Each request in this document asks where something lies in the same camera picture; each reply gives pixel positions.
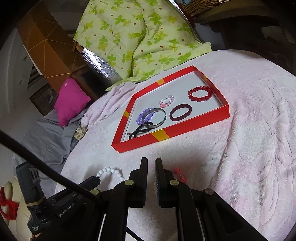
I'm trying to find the small patterned cloth tag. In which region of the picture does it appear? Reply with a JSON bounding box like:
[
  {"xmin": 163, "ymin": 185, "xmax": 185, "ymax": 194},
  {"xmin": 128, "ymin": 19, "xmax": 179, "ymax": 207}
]
[{"xmin": 74, "ymin": 126, "xmax": 88, "ymax": 141}]

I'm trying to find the pale pink towel blanket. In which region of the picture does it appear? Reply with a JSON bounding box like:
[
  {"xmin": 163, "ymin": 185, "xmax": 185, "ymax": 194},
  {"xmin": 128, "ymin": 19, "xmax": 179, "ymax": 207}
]
[{"xmin": 61, "ymin": 50, "xmax": 295, "ymax": 240}]

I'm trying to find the magenta pillow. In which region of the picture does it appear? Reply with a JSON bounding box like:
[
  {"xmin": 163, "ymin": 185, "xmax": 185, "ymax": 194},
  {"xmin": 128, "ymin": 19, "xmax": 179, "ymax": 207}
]
[{"xmin": 54, "ymin": 78, "xmax": 91, "ymax": 126}]

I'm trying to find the silver foil insulation panel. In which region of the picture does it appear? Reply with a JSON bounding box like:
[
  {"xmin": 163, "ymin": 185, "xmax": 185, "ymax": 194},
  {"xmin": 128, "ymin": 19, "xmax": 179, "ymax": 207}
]
[{"xmin": 80, "ymin": 48, "xmax": 122, "ymax": 87}]

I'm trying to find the silver metal bangle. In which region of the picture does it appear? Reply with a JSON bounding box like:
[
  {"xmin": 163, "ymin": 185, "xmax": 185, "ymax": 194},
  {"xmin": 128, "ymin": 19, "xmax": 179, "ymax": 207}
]
[{"xmin": 141, "ymin": 108, "xmax": 167, "ymax": 129}]

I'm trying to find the pink red bead bracelet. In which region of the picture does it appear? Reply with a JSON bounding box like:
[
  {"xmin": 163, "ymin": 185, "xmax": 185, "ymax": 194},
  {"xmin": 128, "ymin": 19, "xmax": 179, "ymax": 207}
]
[{"xmin": 173, "ymin": 167, "xmax": 188, "ymax": 185}]

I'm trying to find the white bead bracelet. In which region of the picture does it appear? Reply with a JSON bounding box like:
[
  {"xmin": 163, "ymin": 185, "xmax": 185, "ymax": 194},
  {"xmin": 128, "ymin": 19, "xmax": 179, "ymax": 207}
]
[{"xmin": 96, "ymin": 167, "xmax": 125, "ymax": 182}]

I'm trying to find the pink crystal bead bracelet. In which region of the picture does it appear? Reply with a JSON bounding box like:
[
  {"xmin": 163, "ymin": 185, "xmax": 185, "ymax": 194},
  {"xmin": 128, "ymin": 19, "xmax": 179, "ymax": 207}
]
[{"xmin": 158, "ymin": 94, "xmax": 176, "ymax": 108}]

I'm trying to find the black cable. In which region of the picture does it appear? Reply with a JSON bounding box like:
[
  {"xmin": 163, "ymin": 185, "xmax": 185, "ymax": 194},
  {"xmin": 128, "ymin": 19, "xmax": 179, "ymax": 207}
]
[{"xmin": 0, "ymin": 129, "xmax": 100, "ymax": 202}]

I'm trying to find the wicker basket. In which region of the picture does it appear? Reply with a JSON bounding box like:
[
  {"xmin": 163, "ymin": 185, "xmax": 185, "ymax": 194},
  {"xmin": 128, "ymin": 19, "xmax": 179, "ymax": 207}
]
[{"xmin": 175, "ymin": 0, "xmax": 228, "ymax": 16}]

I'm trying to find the purple bead bracelet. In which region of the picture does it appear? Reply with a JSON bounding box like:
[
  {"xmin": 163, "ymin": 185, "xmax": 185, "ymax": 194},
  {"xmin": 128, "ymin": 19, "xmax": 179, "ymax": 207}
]
[{"xmin": 136, "ymin": 107, "xmax": 155, "ymax": 125}]

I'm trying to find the red shallow box tray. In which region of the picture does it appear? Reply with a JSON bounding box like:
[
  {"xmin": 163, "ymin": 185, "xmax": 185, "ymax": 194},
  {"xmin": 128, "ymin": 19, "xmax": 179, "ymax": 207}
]
[{"xmin": 111, "ymin": 66, "xmax": 230, "ymax": 153}]

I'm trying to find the black hair tie with charm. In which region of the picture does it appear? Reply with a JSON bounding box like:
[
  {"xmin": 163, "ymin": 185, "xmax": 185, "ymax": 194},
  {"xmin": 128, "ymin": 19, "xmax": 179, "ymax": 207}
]
[{"xmin": 126, "ymin": 121, "xmax": 155, "ymax": 141}]

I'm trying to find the brown wooden wardrobe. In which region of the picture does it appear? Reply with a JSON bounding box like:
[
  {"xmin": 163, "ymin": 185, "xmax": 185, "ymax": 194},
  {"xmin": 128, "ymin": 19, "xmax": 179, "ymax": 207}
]
[{"xmin": 17, "ymin": 1, "xmax": 98, "ymax": 101}]

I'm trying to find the dark maroon hair band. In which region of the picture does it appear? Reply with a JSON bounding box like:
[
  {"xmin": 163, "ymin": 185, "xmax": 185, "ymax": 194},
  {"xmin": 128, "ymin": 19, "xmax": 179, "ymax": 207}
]
[{"xmin": 169, "ymin": 103, "xmax": 192, "ymax": 122}]

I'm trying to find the green clover quilt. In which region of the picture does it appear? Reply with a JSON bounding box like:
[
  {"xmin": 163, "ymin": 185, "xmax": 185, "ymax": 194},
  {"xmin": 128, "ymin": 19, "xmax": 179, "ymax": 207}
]
[{"xmin": 74, "ymin": 1, "xmax": 212, "ymax": 87}]

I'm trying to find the grey bed sheet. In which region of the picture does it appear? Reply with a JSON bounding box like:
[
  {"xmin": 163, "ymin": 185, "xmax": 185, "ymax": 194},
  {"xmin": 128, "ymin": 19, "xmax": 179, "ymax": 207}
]
[{"xmin": 12, "ymin": 108, "xmax": 88, "ymax": 197}]

